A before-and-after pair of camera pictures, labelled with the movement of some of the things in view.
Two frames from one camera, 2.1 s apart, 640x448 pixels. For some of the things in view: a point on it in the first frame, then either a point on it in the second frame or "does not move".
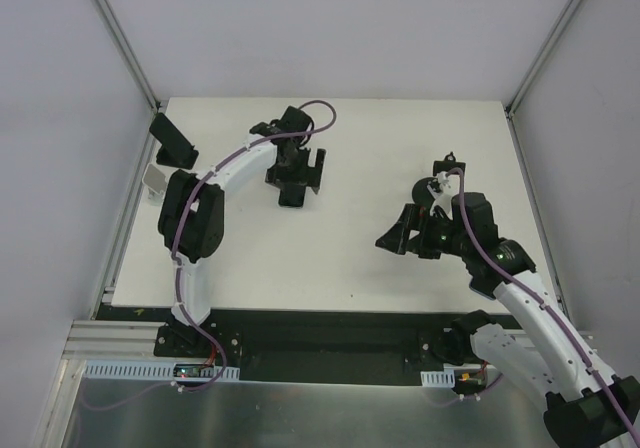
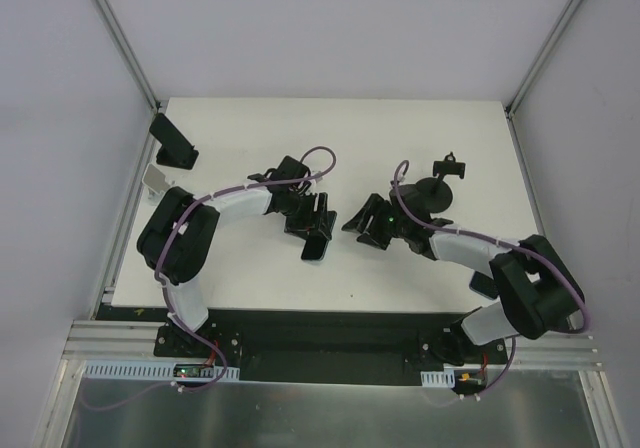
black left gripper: (296, 177) -> (308, 219)
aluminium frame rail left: (122, 41) does not move
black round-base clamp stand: (425, 190) does not move
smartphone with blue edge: (485, 287) does not move
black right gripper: (410, 230) -> (378, 226)
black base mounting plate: (306, 346) does not move
